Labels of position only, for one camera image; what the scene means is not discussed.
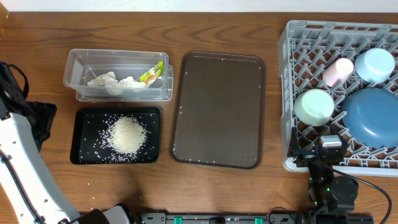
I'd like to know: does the dark blue plate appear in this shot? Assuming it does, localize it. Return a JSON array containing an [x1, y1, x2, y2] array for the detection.
[[342, 88, 397, 148]]

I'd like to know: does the mint green bowl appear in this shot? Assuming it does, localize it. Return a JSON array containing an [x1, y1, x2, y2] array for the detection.
[[294, 89, 334, 126]]

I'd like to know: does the pink plastic cup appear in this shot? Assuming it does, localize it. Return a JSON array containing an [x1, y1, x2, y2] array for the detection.
[[322, 58, 354, 87]]

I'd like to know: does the light blue small bowl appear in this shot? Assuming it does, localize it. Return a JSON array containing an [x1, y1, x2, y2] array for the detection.
[[354, 48, 396, 83]]

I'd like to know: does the green yellow snack wrapper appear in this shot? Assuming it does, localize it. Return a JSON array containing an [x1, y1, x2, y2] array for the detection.
[[139, 61, 165, 87]]

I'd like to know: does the white rice pile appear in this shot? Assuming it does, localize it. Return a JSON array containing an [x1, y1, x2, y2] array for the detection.
[[81, 113, 158, 163]]

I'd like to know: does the white tissue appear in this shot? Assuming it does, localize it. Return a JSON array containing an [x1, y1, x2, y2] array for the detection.
[[87, 72, 146, 96]]

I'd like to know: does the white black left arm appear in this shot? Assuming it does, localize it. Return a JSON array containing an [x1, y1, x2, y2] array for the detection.
[[1, 62, 134, 224]]

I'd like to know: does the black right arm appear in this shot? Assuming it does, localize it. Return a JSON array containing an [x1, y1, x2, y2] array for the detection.
[[287, 126, 359, 213]]

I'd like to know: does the grey dishwasher rack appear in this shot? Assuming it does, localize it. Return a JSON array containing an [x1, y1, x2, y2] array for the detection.
[[278, 20, 397, 177]]

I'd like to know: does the dark brown serving tray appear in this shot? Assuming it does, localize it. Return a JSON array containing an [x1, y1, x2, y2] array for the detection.
[[169, 51, 266, 170]]

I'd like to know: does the black rectangular tray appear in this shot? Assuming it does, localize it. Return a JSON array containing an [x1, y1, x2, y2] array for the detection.
[[70, 106, 162, 166]]

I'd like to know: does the clear plastic bin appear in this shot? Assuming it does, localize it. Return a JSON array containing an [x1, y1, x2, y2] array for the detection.
[[63, 49, 169, 98]]

